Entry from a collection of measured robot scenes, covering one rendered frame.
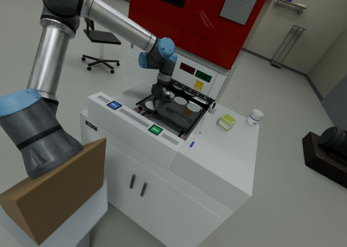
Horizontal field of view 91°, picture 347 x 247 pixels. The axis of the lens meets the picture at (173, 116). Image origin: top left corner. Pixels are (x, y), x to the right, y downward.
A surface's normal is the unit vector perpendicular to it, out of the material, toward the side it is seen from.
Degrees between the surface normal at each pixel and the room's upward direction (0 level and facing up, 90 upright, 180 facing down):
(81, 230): 0
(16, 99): 41
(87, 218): 0
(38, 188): 90
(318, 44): 90
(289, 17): 90
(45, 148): 32
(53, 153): 28
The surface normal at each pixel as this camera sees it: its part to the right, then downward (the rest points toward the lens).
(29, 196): 0.84, 0.48
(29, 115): 0.65, -0.17
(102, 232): 0.28, -0.77
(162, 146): -0.44, 0.43
